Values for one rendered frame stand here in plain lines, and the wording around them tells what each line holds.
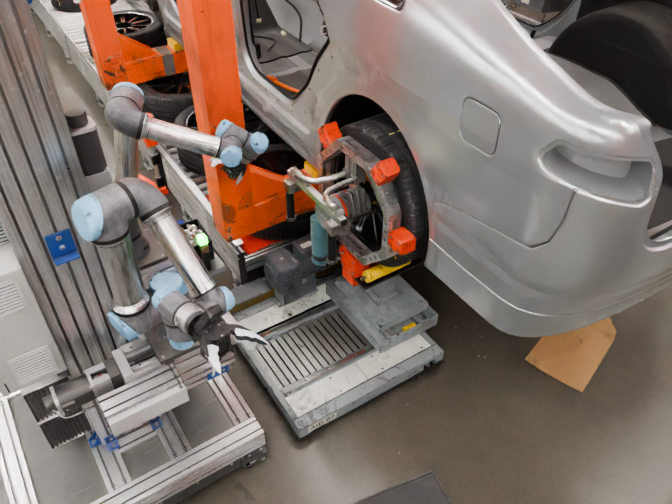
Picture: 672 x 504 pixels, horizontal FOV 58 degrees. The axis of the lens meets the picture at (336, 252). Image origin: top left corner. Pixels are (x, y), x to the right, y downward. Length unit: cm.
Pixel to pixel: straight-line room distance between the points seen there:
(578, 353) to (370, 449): 121
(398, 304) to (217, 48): 148
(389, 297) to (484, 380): 61
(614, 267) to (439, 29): 93
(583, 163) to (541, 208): 18
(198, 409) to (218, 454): 25
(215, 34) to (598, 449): 238
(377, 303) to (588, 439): 114
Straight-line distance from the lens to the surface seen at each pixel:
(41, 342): 218
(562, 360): 330
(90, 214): 174
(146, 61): 460
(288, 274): 301
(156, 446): 269
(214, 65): 255
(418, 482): 238
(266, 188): 295
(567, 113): 180
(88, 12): 441
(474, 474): 283
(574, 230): 193
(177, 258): 180
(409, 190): 241
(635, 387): 334
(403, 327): 304
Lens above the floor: 242
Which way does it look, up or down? 41 degrees down
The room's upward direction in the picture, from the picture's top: straight up
